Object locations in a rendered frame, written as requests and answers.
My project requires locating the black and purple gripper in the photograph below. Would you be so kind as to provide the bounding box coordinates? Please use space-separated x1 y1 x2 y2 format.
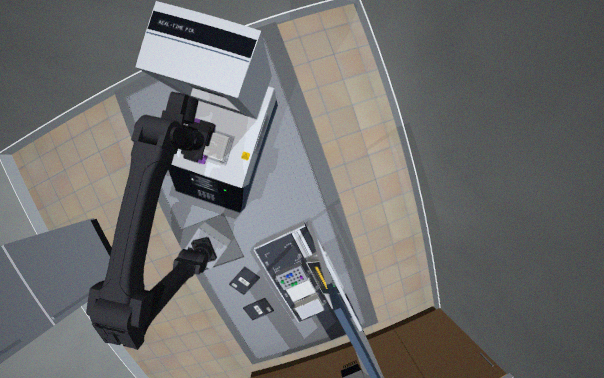
181 118 216 164

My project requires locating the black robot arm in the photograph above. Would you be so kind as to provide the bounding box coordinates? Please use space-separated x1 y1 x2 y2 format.
86 92 217 350

